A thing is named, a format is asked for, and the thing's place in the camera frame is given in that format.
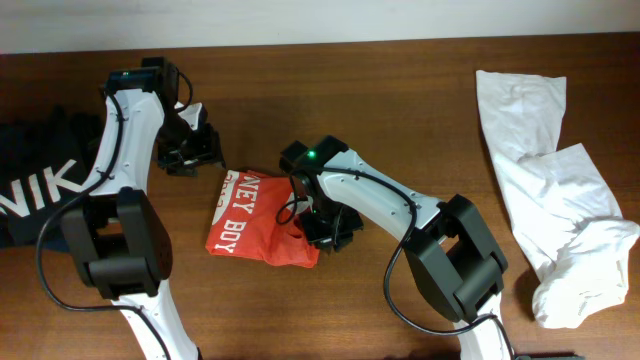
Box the orange t-shirt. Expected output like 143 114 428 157
205 170 319 268

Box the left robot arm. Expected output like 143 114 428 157
59 61 226 359

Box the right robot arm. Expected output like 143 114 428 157
276 136 515 359

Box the folded dark navy t-shirt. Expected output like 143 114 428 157
1 106 103 249

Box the white t-shirt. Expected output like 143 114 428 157
476 70 639 329

